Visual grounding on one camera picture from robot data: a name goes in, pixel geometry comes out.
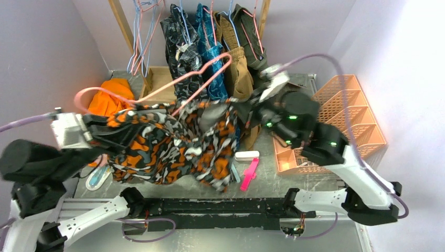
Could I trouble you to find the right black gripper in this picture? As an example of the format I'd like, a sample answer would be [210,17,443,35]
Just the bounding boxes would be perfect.
[232,85,299,147]

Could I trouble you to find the orange camouflage shorts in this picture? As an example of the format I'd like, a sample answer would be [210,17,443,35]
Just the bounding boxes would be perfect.
[107,100,238,192]

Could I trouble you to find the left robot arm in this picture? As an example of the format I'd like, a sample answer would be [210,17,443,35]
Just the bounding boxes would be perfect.
[1,112,145,251]

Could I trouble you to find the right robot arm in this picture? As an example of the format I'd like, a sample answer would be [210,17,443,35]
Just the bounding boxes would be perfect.
[234,91,409,226]

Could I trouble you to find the tan brown shorts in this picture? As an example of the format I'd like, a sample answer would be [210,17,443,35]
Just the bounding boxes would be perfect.
[213,12,261,151]

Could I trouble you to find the black grey patterned shorts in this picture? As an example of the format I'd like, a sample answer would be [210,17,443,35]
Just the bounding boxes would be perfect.
[160,4,209,100]

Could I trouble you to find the blue patterned shorts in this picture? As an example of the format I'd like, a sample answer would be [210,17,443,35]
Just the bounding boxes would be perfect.
[194,3,228,100]

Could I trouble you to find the dark olive green shorts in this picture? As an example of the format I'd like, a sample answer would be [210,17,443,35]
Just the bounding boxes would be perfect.
[230,4,269,87]

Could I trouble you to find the light blue oval object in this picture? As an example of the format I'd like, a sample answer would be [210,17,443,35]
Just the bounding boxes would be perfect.
[85,164,112,191]

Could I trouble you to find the white rectangular case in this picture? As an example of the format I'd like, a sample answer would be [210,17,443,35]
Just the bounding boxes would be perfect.
[234,151,260,161]

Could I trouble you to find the pink plastic clip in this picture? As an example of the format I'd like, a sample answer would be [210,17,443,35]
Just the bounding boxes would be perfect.
[240,158,260,192]

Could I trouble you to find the light blue stapler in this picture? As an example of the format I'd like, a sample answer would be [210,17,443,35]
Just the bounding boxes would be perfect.
[230,163,241,183]

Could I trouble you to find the wooden clothes rack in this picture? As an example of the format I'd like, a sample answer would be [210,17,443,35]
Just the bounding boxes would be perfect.
[109,0,271,105]

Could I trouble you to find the peach plastic file organizer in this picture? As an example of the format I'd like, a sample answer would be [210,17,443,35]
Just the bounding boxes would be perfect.
[272,75,387,176]

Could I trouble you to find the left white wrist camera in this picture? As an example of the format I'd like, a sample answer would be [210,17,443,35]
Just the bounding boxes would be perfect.
[50,113,92,149]

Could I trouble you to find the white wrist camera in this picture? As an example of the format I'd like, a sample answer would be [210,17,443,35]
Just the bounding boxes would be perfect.
[259,64,290,103]
[50,113,92,149]

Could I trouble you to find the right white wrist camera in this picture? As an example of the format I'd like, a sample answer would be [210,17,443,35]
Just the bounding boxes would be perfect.
[259,64,290,103]

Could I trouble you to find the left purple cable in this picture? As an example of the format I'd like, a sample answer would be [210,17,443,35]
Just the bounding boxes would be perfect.
[0,111,58,133]

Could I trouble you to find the purple cable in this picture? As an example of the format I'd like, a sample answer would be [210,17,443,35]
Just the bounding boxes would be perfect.
[0,111,58,133]
[274,53,410,220]

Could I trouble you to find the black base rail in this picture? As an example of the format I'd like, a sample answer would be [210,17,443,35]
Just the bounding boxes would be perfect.
[131,197,316,230]

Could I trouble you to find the aluminium frame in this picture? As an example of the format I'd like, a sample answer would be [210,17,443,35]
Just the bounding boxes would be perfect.
[65,213,373,251]

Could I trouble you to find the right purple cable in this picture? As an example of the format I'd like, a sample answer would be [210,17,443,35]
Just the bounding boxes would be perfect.
[274,53,410,220]

